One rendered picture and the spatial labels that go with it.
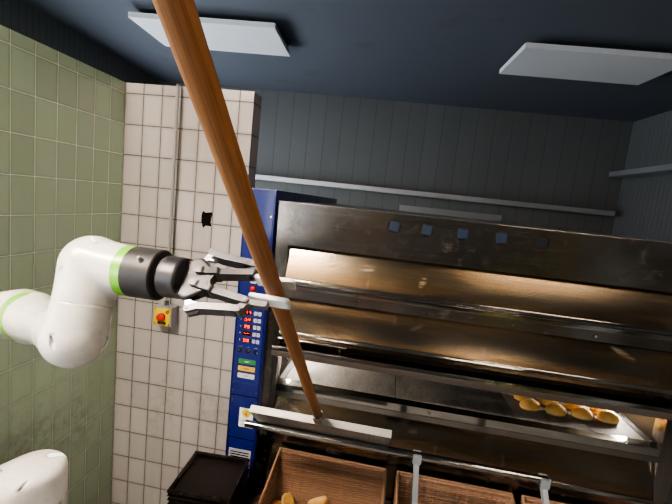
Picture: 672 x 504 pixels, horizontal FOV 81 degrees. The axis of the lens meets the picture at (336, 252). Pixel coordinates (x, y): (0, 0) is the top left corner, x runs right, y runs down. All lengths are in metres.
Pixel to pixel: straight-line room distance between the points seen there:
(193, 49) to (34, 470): 1.06
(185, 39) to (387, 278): 1.63
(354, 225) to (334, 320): 0.48
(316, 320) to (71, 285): 1.36
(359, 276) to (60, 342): 1.37
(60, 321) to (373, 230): 1.38
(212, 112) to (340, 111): 5.18
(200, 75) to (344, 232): 1.56
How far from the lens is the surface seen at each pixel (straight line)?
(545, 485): 1.90
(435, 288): 1.91
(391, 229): 1.87
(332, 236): 1.90
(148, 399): 2.51
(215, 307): 0.69
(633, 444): 2.41
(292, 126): 5.62
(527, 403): 2.36
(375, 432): 1.63
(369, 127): 5.52
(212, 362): 2.24
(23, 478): 1.24
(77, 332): 0.81
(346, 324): 1.97
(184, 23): 0.37
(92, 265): 0.80
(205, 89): 0.40
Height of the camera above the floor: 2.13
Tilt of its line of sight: 7 degrees down
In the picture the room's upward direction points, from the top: 6 degrees clockwise
